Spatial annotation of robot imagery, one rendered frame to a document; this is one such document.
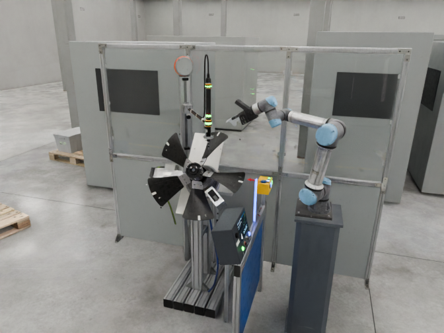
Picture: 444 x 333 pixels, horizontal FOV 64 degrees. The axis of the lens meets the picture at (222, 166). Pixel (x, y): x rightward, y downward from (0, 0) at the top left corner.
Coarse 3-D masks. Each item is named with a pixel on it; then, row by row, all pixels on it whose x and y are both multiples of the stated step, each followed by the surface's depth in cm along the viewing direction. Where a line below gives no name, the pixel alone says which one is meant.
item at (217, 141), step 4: (212, 132) 269; (216, 132) 265; (220, 132) 262; (216, 136) 262; (220, 136) 259; (224, 136) 256; (228, 136) 254; (212, 140) 263; (216, 140) 259; (220, 140) 256; (224, 140) 254; (212, 144) 259; (216, 144) 256; (220, 144) 253; (212, 148) 256; (204, 152) 264; (208, 152) 257; (204, 156) 259; (208, 156) 254
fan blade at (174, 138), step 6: (174, 138) 264; (174, 144) 264; (180, 144) 261; (168, 150) 268; (174, 150) 264; (180, 150) 261; (168, 156) 270; (174, 156) 266; (180, 156) 261; (174, 162) 268; (180, 162) 263
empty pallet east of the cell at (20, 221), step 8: (0, 208) 426; (8, 208) 426; (0, 216) 407; (8, 216) 408; (16, 216) 408; (24, 216) 408; (0, 224) 390; (8, 224) 391; (16, 224) 402; (24, 224) 408; (8, 232) 398; (16, 232) 401
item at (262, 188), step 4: (260, 176) 281; (264, 176) 281; (260, 180) 273; (260, 184) 268; (264, 184) 267; (268, 184) 266; (260, 188) 269; (264, 188) 268; (268, 188) 267; (256, 192) 271; (260, 192) 270; (264, 192) 269; (268, 192) 269
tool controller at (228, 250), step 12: (228, 216) 182; (240, 216) 181; (216, 228) 172; (228, 228) 168; (240, 228) 178; (216, 240) 170; (228, 240) 168; (240, 240) 176; (228, 252) 171; (240, 252) 173; (228, 264) 173
